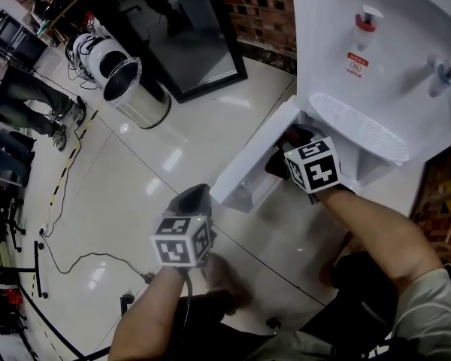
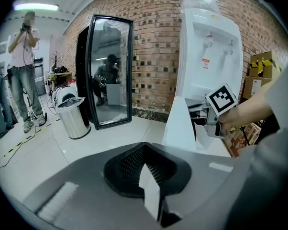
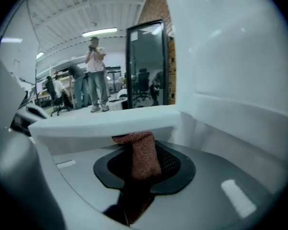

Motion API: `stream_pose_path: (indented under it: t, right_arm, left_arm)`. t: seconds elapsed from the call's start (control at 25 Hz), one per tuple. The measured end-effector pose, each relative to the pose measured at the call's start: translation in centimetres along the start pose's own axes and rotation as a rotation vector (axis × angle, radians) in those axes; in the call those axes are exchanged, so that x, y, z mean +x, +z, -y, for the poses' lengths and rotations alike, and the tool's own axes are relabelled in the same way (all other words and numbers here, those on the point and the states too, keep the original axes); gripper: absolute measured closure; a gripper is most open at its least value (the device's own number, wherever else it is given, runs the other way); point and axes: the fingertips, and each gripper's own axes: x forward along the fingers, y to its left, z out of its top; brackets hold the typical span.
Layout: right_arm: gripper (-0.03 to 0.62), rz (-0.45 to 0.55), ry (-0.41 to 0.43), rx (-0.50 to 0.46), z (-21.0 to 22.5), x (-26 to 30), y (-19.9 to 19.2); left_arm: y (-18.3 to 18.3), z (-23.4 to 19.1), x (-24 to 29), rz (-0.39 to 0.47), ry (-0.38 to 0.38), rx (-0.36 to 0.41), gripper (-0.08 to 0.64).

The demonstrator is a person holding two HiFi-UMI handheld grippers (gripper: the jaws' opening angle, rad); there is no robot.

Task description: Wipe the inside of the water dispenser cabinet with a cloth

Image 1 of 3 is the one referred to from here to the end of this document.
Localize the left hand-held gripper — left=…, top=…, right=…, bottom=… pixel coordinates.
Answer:
left=150, top=183, right=216, bottom=268

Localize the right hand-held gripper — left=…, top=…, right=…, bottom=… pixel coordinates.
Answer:
left=283, top=125, right=342, bottom=194

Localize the white water dispenser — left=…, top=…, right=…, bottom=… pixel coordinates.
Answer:
left=210, top=0, right=451, bottom=214

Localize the person's left forearm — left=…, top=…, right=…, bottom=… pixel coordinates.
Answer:
left=108, top=265, right=196, bottom=361

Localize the white drip tray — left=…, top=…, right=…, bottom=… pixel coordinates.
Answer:
left=308, top=92, right=410, bottom=167

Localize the person's brown left shoe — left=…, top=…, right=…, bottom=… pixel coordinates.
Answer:
left=201, top=253, right=253, bottom=311

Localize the person's brown shoe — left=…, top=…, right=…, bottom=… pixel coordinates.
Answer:
left=318, top=230, right=362, bottom=288
left=201, top=253, right=253, bottom=311

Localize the red warning sticker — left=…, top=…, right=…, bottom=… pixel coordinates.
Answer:
left=346, top=50, right=370, bottom=77

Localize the person's left leg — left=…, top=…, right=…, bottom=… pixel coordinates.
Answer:
left=171, top=290, right=279, bottom=361

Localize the person's leg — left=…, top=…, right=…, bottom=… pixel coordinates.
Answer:
left=171, top=290, right=279, bottom=361
left=300, top=252, right=405, bottom=356

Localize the steel trash bin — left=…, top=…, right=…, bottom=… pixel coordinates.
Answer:
left=103, top=56, right=173, bottom=130

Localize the person's brown right shoe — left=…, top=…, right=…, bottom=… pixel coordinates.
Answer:
left=318, top=230, right=362, bottom=288

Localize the yellow black striped tape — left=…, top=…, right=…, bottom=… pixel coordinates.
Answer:
left=48, top=105, right=103, bottom=207

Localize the black glass-door fridge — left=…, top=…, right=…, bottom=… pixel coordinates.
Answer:
left=116, top=0, right=249, bottom=104

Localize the person's right leg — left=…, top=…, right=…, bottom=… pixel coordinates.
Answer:
left=300, top=252, right=405, bottom=356

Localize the black office chair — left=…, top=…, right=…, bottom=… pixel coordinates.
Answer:
left=0, top=192, right=28, bottom=254

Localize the small red box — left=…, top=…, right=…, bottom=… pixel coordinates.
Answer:
left=2, top=287, right=24, bottom=305

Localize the person's light shirt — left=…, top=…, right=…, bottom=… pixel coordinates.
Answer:
left=247, top=263, right=451, bottom=361

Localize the wooden table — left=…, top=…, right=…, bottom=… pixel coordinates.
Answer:
left=22, top=0, right=84, bottom=47

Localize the black equipment case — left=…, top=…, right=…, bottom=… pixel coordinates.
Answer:
left=0, top=8, right=49, bottom=70

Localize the black power adapter with cable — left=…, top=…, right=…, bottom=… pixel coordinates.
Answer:
left=37, top=226, right=158, bottom=284

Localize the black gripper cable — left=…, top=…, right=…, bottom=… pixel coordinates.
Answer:
left=178, top=267, right=195, bottom=356

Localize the white round device with cables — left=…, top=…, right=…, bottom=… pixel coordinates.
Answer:
left=65, top=32, right=131, bottom=89

